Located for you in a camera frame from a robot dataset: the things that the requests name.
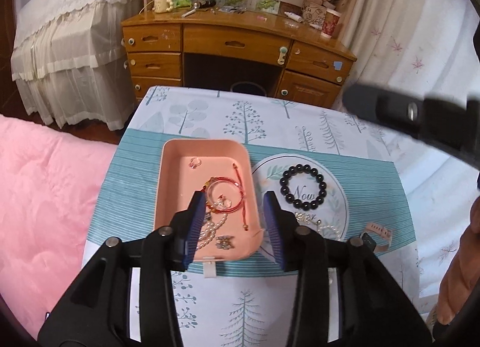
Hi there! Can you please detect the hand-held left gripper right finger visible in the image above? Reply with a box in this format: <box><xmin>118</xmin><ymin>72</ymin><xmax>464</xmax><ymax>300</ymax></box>
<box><xmin>262</xmin><ymin>190</ymin><xmax>436</xmax><ymax>347</ymax></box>

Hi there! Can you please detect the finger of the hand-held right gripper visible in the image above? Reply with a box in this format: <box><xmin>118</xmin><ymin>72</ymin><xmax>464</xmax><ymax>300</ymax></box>
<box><xmin>343</xmin><ymin>82</ymin><xmax>480</xmax><ymax>171</ymax></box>

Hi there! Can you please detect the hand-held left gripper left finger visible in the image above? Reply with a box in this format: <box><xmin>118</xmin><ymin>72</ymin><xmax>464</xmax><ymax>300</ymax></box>
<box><xmin>37</xmin><ymin>190</ymin><xmax>208</xmax><ymax>347</ymax></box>

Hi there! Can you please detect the pearl bracelet with oval pendant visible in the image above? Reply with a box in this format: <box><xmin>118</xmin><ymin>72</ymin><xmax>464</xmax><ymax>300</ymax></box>
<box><xmin>198</xmin><ymin>212</ymin><xmax>229</xmax><ymax>250</ymax></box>

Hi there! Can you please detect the black bead bracelet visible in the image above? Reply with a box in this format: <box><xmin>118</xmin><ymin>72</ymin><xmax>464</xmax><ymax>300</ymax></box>
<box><xmin>279</xmin><ymin>165</ymin><xmax>328</xmax><ymax>209</ymax></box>

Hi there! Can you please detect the white pearl necklace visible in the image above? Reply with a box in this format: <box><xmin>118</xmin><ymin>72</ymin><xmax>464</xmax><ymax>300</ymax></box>
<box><xmin>317</xmin><ymin>221</ymin><xmax>344</xmax><ymax>240</ymax></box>

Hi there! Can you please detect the red string bead bracelet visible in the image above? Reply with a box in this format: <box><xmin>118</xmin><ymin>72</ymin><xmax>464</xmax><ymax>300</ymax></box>
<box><xmin>204</xmin><ymin>165</ymin><xmax>251</xmax><ymax>231</ymax></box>

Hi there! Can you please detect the pink jewelry box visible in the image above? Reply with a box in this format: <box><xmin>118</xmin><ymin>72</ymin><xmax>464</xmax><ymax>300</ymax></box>
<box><xmin>154</xmin><ymin>139</ymin><xmax>265</xmax><ymax>279</ymax></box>

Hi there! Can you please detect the pink band smartwatch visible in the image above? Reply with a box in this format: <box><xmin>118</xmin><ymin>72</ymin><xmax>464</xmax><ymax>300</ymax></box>
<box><xmin>360</xmin><ymin>221</ymin><xmax>394</xmax><ymax>254</ymax></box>

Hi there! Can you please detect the person's right hand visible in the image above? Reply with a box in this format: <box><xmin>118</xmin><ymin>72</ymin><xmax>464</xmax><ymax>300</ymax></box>
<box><xmin>437</xmin><ymin>197</ymin><xmax>480</xmax><ymax>327</ymax></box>

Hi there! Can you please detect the white leaf print curtain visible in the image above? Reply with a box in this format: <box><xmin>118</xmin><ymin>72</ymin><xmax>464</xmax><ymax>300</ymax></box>
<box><xmin>337</xmin><ymin>0</ymin><xmax>480</xmax><ymax>299</ymax></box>

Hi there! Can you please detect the floral paper cup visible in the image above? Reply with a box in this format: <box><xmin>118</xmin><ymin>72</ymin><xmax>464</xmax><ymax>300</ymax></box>
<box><xmin>320</xmin><ymin>8</ymin><xmax>343</xmax><ymax>39</ymax></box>

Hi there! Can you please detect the brown printed box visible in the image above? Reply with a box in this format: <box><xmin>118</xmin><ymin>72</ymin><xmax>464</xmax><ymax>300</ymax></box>
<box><xmin>303</xmin><ymin>0</ymin><xmax>327</xmax><ymax>28</ymax></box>

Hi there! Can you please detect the pink blanket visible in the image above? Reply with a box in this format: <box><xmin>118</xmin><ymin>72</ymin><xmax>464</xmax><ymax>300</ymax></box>
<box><xmin>0</xmin><ymin>114</ymin><xmax>121</xmax><ymax>340</ymax></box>

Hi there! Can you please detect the wooden desk with drawers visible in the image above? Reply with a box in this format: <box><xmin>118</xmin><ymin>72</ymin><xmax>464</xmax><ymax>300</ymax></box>
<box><xmin>122</xmin><ymin>5</ymin><xmax>358</xmax><ymax>109</ymax></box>

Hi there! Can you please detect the white lace-covered bed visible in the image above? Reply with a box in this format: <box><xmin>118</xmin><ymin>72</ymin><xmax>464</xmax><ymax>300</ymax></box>
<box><xmin>10</xmin><ymin>0</ymin><xmax>145</xmax><ymax>130</ymax></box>

